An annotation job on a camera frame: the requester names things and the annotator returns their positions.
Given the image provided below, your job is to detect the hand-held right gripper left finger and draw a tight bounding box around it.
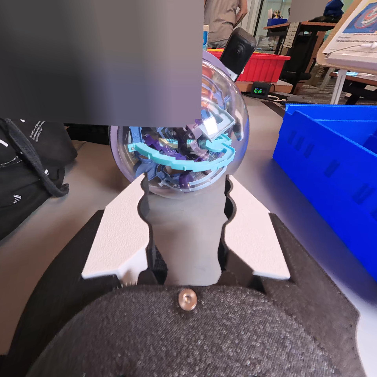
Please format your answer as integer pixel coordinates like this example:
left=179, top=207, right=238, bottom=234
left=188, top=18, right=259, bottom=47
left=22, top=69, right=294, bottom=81
left=81, top=175, right=155, bottom=282

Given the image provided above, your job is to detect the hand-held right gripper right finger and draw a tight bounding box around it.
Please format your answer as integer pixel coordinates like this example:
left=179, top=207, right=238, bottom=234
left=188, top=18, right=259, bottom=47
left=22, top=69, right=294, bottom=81
left=218, top=175, right=291, bottom=281

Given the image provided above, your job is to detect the clear maze ball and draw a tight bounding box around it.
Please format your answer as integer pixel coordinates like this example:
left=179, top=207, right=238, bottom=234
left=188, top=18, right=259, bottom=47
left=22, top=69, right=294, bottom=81
left=110, top=50, right=250, bottom=198

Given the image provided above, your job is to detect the person's left forearm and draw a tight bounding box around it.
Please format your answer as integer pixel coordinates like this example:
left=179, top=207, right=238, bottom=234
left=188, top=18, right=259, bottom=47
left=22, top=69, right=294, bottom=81
left=64, top=124, right=118, bottom=145

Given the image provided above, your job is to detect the red plastic bin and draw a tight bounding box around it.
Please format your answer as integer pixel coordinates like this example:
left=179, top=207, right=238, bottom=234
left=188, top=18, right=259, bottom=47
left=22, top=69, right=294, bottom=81
left=206, top=48, right=292, bottom=83

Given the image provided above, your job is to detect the black digital timer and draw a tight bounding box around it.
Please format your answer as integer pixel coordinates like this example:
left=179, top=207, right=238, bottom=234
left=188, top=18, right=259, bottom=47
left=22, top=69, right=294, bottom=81
left=248, top=82, right=277, bottom=99

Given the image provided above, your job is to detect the blue plastic bin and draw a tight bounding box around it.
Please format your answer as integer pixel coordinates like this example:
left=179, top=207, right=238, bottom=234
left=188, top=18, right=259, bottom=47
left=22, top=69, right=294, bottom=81
left=272, top=103, right=377, bottom=282

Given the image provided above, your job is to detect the instruction sheet clipboard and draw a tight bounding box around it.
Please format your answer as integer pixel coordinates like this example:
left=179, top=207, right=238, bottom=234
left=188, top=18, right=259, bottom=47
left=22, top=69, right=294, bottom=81
left=317, top=0, right=377, bottom=75

